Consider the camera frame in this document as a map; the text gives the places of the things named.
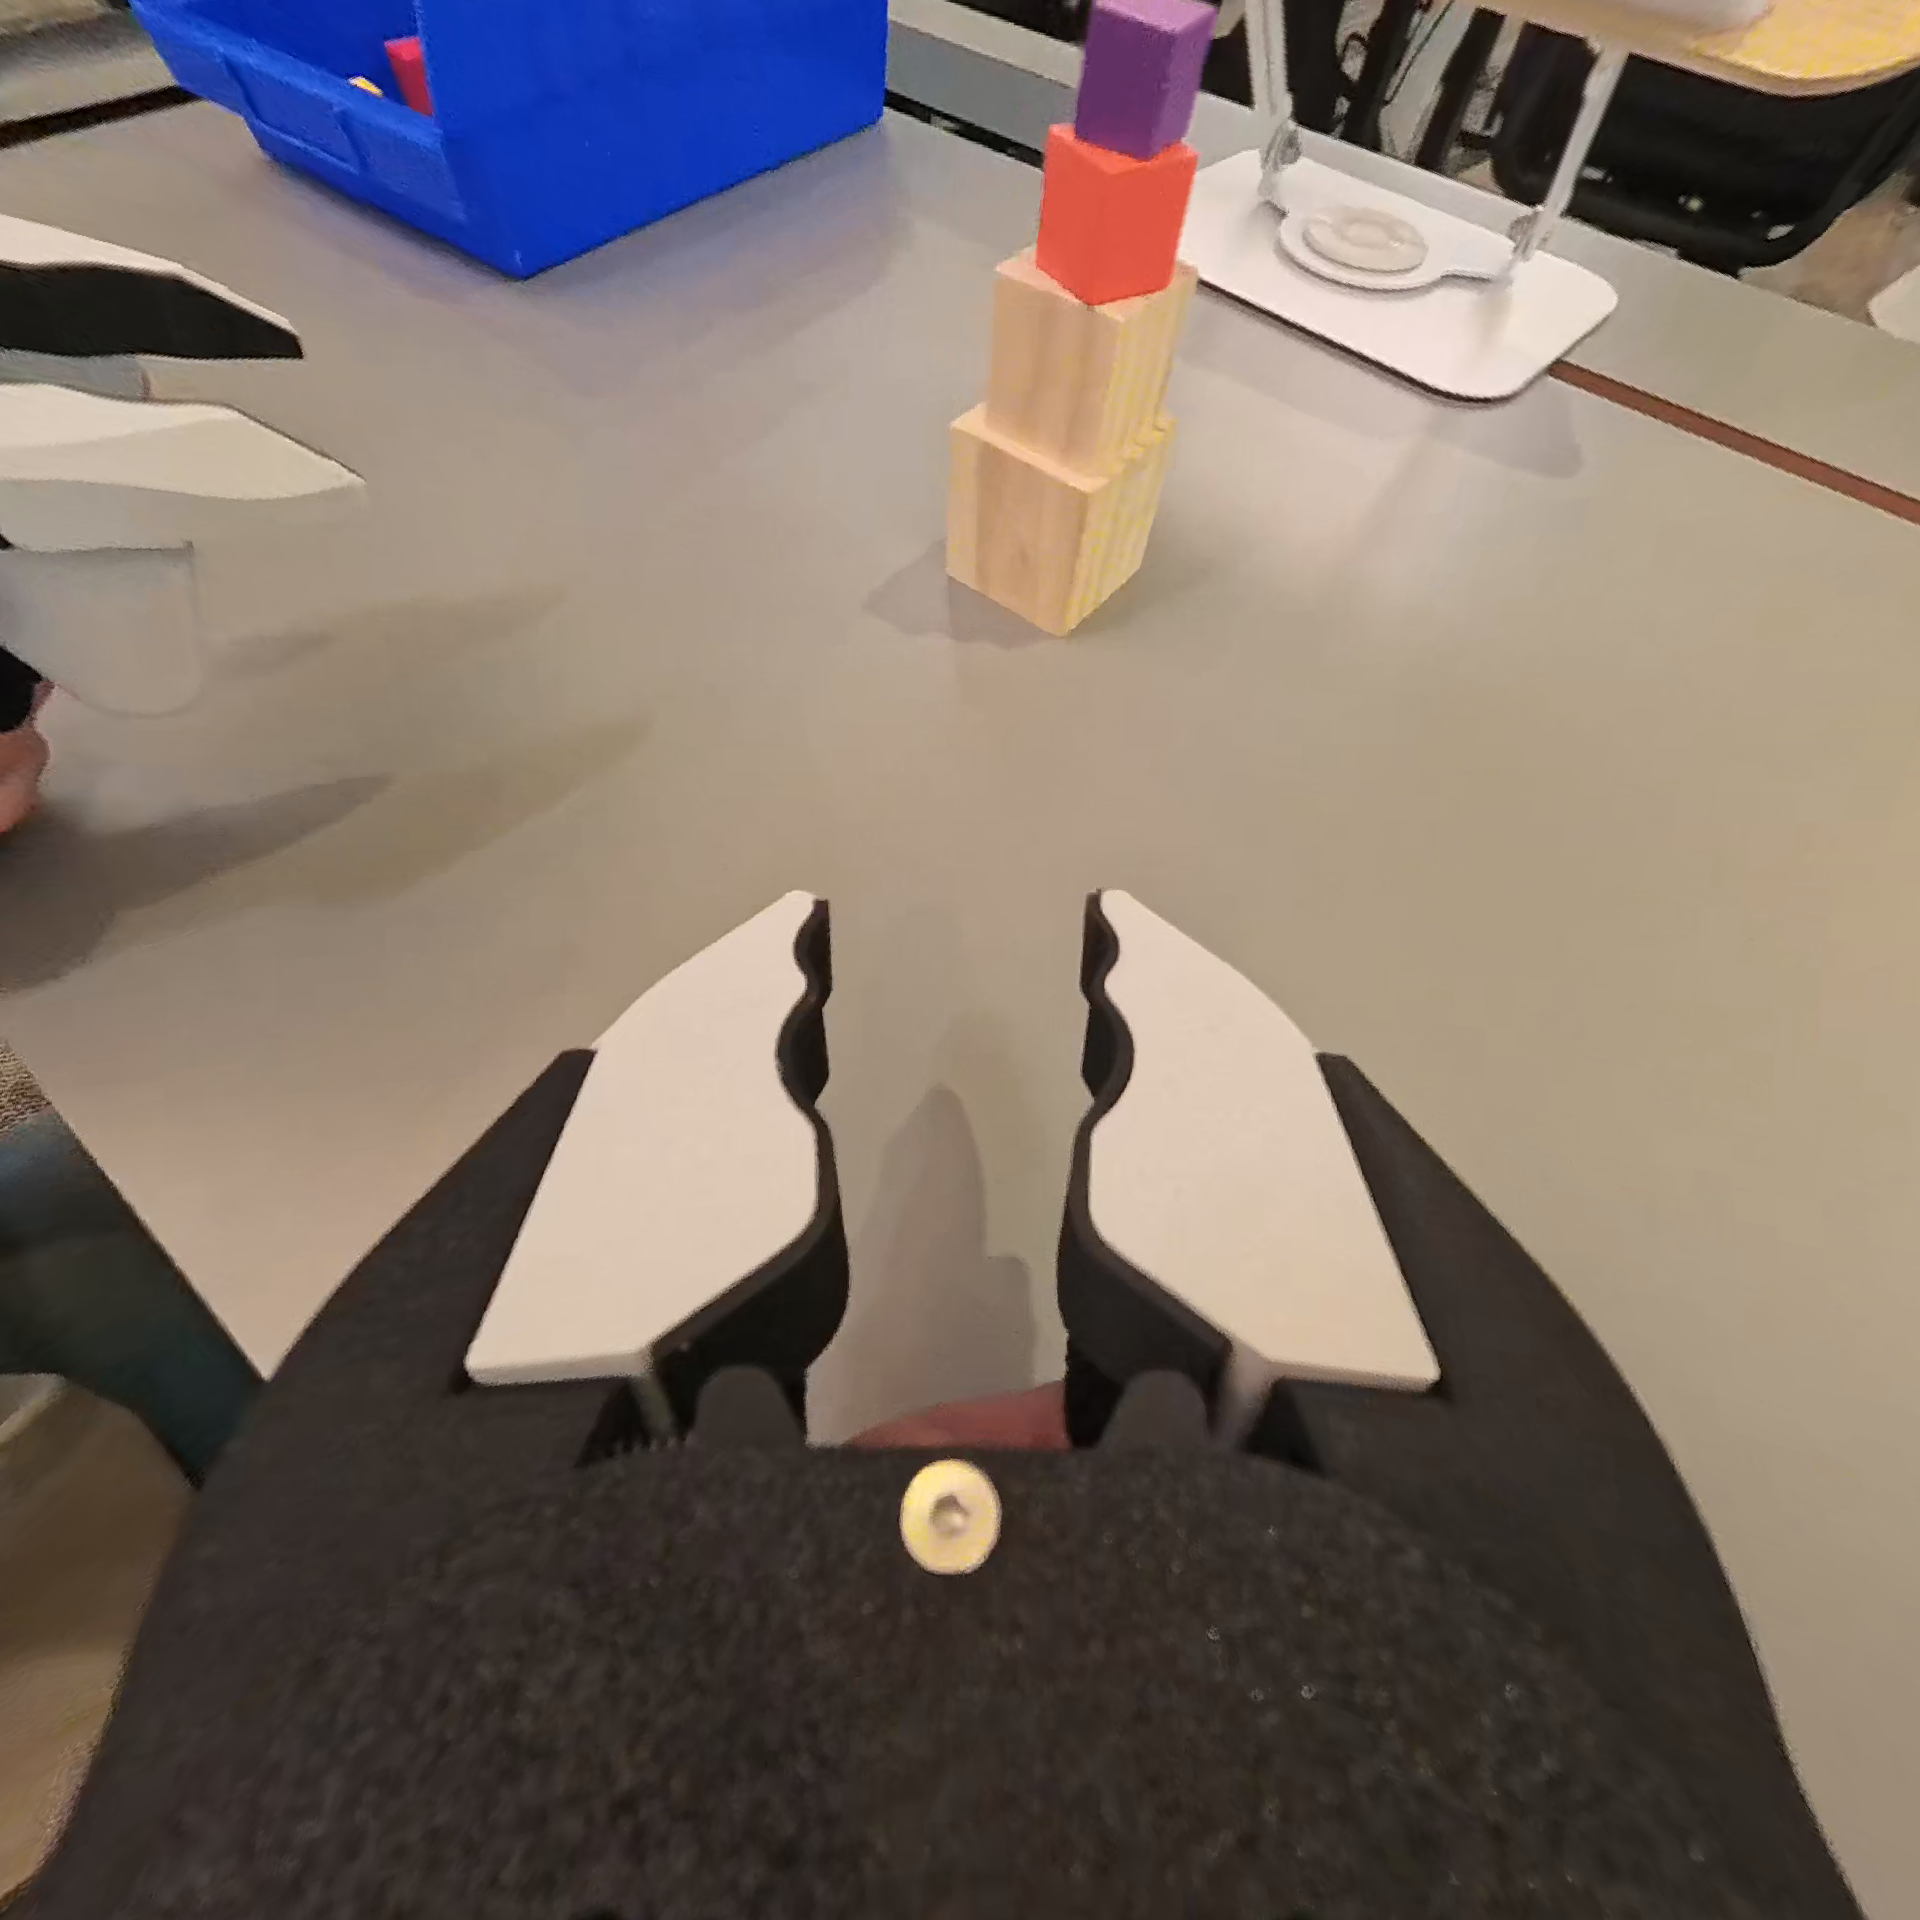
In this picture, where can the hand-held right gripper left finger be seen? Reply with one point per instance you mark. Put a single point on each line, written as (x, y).
(654, 1188)

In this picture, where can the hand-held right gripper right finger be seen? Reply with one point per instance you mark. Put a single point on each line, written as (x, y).
(1246, 1188)

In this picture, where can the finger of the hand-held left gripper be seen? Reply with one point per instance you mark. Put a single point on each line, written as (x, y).
(136, 300)
(166, 468)

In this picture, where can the blue plastic bin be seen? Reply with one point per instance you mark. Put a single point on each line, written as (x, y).
(601, 122)

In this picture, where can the large wooden cube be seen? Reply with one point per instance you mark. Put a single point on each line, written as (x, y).
(1052, 541)

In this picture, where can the medium wooden cube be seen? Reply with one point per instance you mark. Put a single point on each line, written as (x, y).
(1081, 375)

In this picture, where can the red wooden cube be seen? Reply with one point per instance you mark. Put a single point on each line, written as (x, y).
(410, 76)
(1112, 219)

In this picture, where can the purple wooden cube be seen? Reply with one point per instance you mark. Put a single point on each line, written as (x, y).
(1143, 76)

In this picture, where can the person's left hand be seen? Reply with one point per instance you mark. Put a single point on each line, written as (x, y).
(17, 767)

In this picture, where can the white folding stand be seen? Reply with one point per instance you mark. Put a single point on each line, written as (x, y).
(1440, 300)

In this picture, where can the black office chair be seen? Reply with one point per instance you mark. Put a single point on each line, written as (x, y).
(1681, 151)

